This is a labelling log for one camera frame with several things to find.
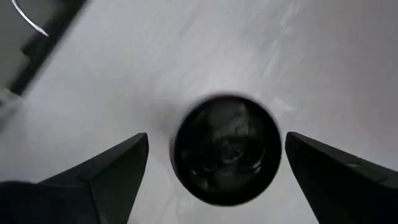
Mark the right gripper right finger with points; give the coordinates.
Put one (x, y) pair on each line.
(342, 193)

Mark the white Celsius can black lid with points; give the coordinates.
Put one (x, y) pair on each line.
(227, 149)

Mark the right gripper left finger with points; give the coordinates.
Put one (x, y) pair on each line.
(102, 193)

